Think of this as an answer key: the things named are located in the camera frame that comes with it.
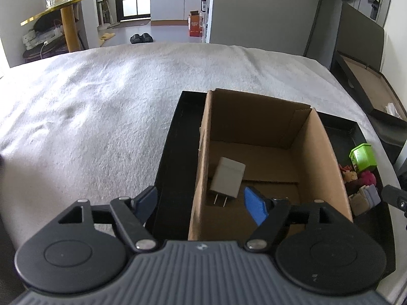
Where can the pastel folded cloth toy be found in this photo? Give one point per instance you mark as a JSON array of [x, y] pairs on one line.
[[362, 200]]

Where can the white fan stand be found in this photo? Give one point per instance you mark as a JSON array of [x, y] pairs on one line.
[[103, 14]]

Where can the green toy bin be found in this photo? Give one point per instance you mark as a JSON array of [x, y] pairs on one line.
[[364, 157]]

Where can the white blanket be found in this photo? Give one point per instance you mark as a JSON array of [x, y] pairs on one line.
[[95, 117]]

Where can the small yellow-faced figurine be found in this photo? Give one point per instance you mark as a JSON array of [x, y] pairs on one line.
[[350, 176]]

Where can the white power adapter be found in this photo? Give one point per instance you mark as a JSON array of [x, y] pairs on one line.
[[227, 178]]

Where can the grey doormat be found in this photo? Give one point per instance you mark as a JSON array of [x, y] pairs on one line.
[[132, 23]]

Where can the black slipper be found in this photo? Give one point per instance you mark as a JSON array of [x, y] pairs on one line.
[[135, 38], [147, 37]]

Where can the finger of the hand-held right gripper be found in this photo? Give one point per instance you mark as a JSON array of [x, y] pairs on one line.
[[394, 197]]

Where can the crumpled white paper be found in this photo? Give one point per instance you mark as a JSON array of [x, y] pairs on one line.
[[393, 108]]

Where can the orange cardboard box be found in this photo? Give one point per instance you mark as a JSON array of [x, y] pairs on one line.
[[194, 25]]

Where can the round gold table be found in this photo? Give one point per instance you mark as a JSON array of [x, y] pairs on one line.
[[68, 28]]

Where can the black flat box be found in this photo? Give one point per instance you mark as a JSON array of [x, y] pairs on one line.
[[368, 79]]

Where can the white cabinet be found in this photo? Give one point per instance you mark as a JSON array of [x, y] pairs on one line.
[[168, 0]]

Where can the white power strips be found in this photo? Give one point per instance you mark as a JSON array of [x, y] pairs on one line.
[[38, 36]]

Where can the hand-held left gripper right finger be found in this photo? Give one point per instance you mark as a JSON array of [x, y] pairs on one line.
[[256, 205]]

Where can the dark spray bottle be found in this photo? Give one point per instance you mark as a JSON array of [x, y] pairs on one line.
[[203, 3]]

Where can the pink plush toy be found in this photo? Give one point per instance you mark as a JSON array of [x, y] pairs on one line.
[[368, 178]]

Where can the black tray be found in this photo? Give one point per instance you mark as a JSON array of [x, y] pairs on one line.
[[178, 165]]

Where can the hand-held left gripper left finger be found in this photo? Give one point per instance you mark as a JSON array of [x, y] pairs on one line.
[[147, 198]]

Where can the brown cardboard box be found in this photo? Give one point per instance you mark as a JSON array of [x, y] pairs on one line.
[[264, 124]]

